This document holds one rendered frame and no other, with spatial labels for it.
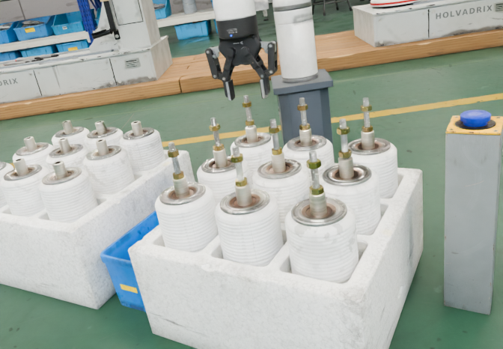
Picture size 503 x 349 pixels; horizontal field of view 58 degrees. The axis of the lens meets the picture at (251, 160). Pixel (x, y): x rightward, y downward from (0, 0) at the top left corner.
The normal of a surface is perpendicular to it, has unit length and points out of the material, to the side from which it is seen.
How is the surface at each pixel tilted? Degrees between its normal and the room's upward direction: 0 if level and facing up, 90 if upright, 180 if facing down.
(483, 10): 90
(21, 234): 90
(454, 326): 0
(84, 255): 90
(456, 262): 90
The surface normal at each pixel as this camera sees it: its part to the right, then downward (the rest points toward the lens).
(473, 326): -0.15, -0.92
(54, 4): 0.00, 0.38
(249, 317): -0.48, 0.40
